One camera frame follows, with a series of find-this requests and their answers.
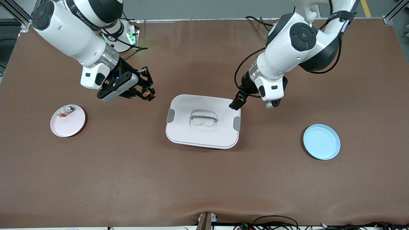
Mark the silver table edge rail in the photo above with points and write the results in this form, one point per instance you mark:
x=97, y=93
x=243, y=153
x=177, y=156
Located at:
x=191, y=20

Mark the aluminium frame post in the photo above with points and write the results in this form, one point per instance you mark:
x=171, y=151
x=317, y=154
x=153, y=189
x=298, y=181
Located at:
x=19, y=11
x=394, y=12

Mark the white and orange switch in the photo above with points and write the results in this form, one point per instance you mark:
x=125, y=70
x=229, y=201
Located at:
x=65, y=111

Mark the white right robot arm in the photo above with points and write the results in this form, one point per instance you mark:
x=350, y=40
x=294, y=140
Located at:
x=70, y=35

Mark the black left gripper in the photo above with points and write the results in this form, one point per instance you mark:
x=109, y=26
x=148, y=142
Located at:
x=245, y=87

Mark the grey box lid latch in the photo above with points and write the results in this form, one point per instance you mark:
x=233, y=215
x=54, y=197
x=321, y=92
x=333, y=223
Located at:
x=237, y=123
x=170, y=115

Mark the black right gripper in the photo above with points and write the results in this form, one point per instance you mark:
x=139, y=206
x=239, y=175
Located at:
x=124, y=69

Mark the white lidded storage box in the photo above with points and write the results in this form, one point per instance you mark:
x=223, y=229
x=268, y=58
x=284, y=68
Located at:
x=204, y=137

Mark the brown table mat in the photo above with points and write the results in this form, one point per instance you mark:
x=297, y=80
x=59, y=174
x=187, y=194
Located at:
x=204, y=179

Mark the small orange snack item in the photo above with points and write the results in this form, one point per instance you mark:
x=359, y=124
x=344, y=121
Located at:
x=147, y=93

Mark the pink round plate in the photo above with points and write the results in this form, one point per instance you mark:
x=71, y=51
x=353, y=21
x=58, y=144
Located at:
x=68, y=126

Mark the light blue round plate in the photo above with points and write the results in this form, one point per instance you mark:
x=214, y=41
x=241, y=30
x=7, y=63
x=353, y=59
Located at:
x=321, y=142

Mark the metal table clamp bracket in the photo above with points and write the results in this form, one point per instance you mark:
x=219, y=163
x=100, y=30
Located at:
x=206, y=222

